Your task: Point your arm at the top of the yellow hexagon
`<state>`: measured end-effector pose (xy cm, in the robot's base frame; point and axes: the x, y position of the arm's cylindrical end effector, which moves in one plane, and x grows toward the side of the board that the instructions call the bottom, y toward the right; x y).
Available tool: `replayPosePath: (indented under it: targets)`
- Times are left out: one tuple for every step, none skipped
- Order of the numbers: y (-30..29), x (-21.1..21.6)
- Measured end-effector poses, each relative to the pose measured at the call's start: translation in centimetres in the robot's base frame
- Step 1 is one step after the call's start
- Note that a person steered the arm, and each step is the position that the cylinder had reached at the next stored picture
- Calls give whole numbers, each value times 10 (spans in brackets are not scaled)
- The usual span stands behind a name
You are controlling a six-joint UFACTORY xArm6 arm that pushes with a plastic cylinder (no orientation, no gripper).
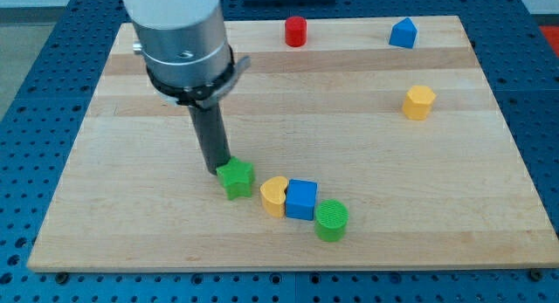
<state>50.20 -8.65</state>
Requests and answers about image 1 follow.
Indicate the red cylinder block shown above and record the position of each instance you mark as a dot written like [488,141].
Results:
[295,31]

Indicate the wooden board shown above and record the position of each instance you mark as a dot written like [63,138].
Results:
[447,193]

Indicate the blue cube block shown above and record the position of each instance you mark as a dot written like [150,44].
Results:
[301,199]

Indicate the black cylindrical pointer tool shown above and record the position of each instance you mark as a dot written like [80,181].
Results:
[209,126]

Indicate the yellow hexagon block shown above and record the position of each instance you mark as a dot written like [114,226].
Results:
[418,102]

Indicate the yellow heart block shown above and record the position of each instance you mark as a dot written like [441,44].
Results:
[273,196]

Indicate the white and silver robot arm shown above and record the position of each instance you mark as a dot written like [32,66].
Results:
[186,49]

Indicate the green star block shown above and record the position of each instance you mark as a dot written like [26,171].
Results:
[236,177]

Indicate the blue pentagon block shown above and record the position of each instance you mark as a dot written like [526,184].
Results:
[404,33]

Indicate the green cylinder block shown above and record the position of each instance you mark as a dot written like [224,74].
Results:
[331,218]

